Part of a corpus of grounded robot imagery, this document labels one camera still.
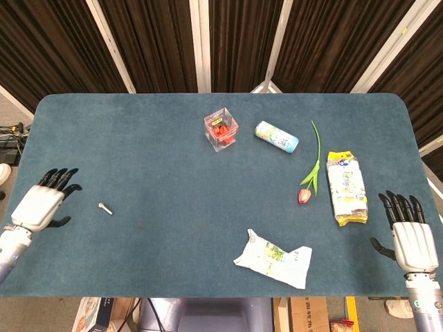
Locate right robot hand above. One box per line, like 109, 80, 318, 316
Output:
370, 190, 440, 273

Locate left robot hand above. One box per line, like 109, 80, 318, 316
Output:
10, 167, 83, 232

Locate purple robot base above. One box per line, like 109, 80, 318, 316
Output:
139, 297, 274, 332

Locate black power strip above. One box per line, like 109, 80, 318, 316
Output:
0, 135, 22, 166

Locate beige shoe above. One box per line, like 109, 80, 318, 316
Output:
384, 297, 413, 318

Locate yellow white snack package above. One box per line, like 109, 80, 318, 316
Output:
326, 150, 369, 228

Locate printed white cardboard box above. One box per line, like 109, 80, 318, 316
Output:
71, 296, 115, 332

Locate artificial pink tulip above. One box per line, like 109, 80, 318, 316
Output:
298, 120, 323, 205

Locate brown cardboard box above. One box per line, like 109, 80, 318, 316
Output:
273, 296, 330, 332

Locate blue table cloth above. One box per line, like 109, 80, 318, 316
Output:
0, 92, 443, 299

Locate crumpled white paper wrapper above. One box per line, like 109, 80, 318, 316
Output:
233, 228, 313, 290

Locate light blue drink can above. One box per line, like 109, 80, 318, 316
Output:
254, 120, 300, 154

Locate clear box with red caps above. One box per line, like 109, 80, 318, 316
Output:
204, 107, 240, 153

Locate folding screen panels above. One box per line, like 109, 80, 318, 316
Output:
0, 0, 443, 184

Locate black cable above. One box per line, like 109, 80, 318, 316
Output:
128, 297, 163, 332

